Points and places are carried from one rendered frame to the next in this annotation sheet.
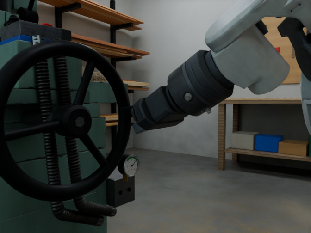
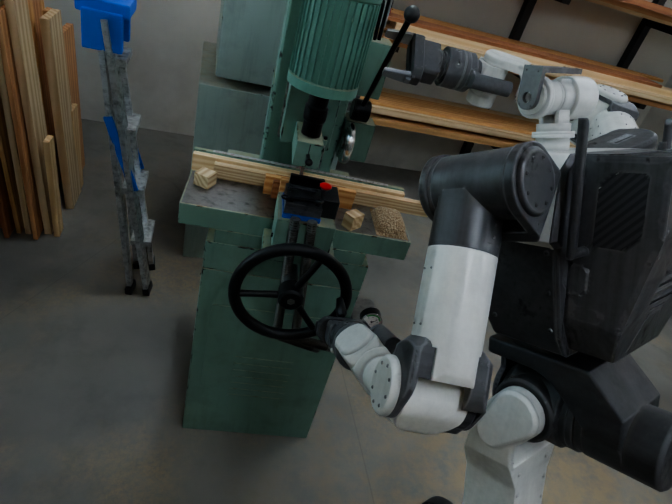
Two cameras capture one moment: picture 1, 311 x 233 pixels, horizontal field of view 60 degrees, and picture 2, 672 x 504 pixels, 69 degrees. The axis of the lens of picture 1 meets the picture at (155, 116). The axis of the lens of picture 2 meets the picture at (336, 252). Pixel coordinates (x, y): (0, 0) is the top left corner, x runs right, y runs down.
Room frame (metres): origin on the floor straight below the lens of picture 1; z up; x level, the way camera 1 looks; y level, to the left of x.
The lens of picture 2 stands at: (-0.19, -0.42, 1.55)
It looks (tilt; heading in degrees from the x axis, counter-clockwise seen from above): 33 degrees down; 35
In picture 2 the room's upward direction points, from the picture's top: 17 degrees clockwise
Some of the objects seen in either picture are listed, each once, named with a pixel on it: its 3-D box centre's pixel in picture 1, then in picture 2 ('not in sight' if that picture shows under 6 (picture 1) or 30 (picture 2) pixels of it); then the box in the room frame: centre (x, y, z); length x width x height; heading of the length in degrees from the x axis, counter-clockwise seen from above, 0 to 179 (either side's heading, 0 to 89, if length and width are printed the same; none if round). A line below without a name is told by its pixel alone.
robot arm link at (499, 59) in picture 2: not in sight; (506, 77); (0.96, 0.08, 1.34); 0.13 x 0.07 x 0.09; 124
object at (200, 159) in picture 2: not in sight; (301, 181); (0.74, 0.42, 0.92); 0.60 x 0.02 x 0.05; 139
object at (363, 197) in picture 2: not in sight; (326, 190); (0.78, 0.36, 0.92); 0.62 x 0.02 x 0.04; 139
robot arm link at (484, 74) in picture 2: not in sight; (480, 81); (0.92, 0.12, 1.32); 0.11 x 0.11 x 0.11; 49
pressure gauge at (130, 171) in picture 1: (127, 168); (369, 319); (0.77, 0.08, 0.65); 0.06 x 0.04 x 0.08; 139
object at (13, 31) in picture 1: (39, 36); (311, 200); (0.60, 0.25, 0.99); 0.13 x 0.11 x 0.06; 139
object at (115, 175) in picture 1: (113, 186); (360, 320); (0.82, 0.13, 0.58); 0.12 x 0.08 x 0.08; 49
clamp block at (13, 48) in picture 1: (37, 69); (302, 224); (0.60, 0.26, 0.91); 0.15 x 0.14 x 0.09; 139
